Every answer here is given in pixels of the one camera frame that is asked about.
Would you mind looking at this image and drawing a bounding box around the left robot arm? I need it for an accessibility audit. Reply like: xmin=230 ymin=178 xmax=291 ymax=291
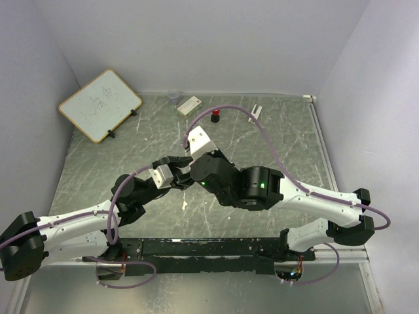
xmin=1 ymin=156 xmax=193 ymax=281

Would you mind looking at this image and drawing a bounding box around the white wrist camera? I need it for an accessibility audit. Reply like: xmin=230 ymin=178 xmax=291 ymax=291
xmin=187 ymin=126 xmax=218 ymax=160
xmin=149 ymin=164 xmax=173 ymax=189

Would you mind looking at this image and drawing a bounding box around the clear plastic cup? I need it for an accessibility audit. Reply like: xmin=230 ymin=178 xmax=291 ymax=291
xmin=167 ymin=89 xmax=180 ymax=105

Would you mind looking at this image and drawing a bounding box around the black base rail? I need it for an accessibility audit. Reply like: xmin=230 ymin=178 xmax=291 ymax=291
xmin=97 ymin=237 xmax=315 ymax=275

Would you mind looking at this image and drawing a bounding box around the small whiteboard yellow frame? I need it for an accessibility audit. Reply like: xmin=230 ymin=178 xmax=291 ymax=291
xmin=58 ymin=69 xmax=142 ymax=143

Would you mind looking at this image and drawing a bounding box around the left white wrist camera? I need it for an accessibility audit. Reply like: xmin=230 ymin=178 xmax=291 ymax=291
xmin=149 ymin=164 xmax=173 ymax=189

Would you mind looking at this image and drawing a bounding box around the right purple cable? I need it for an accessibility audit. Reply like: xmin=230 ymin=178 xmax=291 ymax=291
xmin=181 ymin=105 xmax=391 ymax=287

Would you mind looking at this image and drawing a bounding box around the white usb adapter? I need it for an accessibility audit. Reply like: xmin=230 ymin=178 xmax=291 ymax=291
xmin=248 ymin=104 xmax=263 ymax=124

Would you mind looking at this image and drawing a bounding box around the small white green box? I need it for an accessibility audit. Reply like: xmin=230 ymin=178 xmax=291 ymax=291
xmin=177 ymin=96 xmax=202 ymax=118

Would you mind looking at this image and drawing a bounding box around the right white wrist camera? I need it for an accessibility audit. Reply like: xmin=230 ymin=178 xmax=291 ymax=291
xmin=187 ymin=126 xmax=218 ymax=160

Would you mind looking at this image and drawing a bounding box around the red black stamp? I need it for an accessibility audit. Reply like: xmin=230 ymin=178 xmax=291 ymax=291
xmin=210 ymin=110 xmax=220 ymax=123

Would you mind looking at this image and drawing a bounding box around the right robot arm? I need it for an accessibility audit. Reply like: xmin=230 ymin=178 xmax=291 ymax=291
xmin=190 ymin=152 xmax=375 ymax=260

